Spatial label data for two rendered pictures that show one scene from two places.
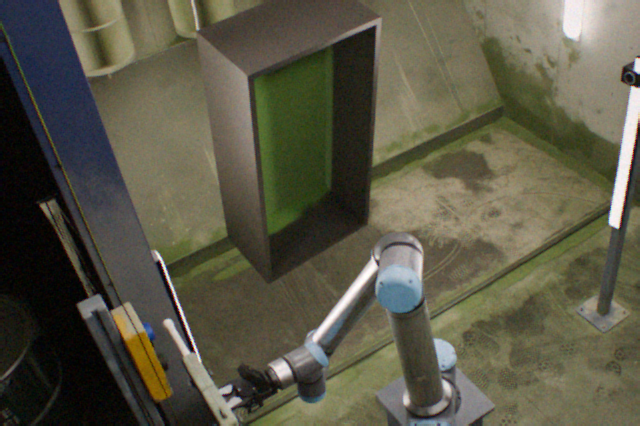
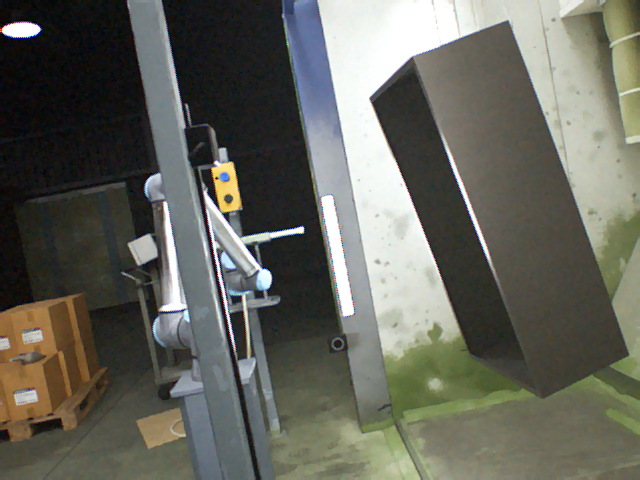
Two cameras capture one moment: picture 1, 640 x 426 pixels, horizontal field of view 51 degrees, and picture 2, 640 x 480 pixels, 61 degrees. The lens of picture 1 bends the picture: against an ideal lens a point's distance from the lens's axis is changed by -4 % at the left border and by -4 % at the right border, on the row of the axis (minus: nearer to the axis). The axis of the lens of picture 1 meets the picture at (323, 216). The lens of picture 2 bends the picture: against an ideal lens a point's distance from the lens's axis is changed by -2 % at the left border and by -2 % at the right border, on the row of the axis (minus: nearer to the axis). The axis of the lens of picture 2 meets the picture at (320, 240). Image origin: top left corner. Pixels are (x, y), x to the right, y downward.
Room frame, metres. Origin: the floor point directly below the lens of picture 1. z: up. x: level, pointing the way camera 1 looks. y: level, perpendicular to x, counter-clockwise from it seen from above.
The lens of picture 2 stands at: (2.77, -2.09, 1.21)
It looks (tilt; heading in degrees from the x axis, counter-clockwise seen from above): 3 degrees down; 113
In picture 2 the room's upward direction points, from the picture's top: 11 degrees counter-clockwise
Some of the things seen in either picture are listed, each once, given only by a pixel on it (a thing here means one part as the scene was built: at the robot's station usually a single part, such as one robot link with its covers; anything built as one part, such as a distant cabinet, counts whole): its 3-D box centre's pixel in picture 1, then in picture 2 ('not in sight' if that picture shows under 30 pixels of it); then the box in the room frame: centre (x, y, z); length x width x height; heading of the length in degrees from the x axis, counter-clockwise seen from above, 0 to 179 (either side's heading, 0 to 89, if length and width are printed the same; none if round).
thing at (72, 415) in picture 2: not in sight; (45, 404); (-1.20, 0.96, 0.07); 1.20 x 0.80 x 0.14; 122
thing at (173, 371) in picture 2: not in sight; (181, 309); (-0.05, 1.47, 0.64); 0.73 x 0.50 x 1.27; 27
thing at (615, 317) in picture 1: (602, 312); not in sight; (2.20, -1.31, 0.01); 0.20 x 0.20 x 0.01; 25
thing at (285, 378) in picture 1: (279, 374); not in sight; (1.33, 0.21, 1.07); 0.10 x 0.05 x 0.09; 26
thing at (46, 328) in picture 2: not in sight; (44, 328); (-1.07, 1.00, 0.69); 0.38 x 0.29 x 0.36; 117
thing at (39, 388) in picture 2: not in sight; (35, 385); (-0.88, 0.67, 0.32); 0.38 x 0.29 x 0.36; 122
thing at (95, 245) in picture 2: not in sight; (81, 251); (-6.39, 6.58, 1.29); 2.44 x 0.03 x 2.53; 25
